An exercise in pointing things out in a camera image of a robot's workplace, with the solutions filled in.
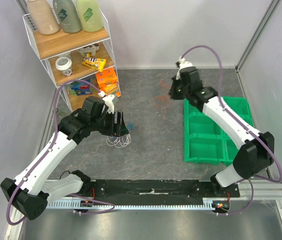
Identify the chobani yogurt pack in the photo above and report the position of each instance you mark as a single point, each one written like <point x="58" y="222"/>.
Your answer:
<point x="90" y="49"/>

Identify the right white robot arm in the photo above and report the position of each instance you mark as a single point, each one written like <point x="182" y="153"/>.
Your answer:
<point x="255" y="149"/>

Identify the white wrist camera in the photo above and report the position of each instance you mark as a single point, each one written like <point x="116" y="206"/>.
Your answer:
<point x="182" y="64"/>
<point x="109" y="100"/>

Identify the lower orange snack box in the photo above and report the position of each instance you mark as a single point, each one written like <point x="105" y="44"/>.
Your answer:
<point x="111" y="89"/>

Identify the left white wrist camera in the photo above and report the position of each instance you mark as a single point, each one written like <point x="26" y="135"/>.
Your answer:
<point x="109" y="100"/>

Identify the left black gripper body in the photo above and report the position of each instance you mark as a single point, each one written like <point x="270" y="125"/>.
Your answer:
<point x="107" y="124"/>

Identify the yellow candy bag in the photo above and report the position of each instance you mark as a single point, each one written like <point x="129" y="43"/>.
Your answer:
<point x="97" y="64"/>

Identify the white lidded paper cup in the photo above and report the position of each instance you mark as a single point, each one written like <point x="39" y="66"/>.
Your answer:
<point x="64" y="64"/>

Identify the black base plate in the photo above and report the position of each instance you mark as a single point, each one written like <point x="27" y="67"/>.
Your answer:
<point x="102" y="188"/>

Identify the grey slotted cable duct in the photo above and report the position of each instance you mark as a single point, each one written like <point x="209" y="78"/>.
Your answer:
<point x="70" y="203"/>

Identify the top orange snack box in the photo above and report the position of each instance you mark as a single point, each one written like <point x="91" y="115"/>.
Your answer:
<point x="107" y="77"/>

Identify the blue snack package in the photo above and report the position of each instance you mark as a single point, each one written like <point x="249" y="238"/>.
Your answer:
<point x="79" y="88"/>

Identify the white wire wooden shelf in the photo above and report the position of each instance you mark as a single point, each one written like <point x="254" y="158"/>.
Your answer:
<point x="49" y="47"/>

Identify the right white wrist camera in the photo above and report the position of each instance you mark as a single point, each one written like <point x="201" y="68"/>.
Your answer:
<point x="182" y="64"/>

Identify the green compartment bin tray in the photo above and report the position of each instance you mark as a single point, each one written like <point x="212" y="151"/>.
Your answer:
<point x="217" y="137"/>

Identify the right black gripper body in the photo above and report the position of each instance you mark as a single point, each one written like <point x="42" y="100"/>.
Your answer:
<point x="176" y="88"/>

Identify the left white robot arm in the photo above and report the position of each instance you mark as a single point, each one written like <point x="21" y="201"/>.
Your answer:
<point x="28" y="192"/>

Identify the grey green bottle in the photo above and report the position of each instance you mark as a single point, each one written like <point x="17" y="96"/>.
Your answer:
<point x="67" y="15"/>

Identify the light green bottle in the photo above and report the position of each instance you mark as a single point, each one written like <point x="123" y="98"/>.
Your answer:
<point x="90" y="15"/>

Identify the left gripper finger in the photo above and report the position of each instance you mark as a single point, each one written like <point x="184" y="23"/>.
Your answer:
<point x="119" y="118"/>
<point x="122" y="130"/>

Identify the beige bottle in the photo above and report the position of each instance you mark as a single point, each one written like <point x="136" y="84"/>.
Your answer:
<point x="43" y="16"/>

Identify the orange snack box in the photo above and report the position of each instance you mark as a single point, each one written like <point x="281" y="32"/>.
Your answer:
<point x="111" y="89"/>
<point x="107" y="77"/>

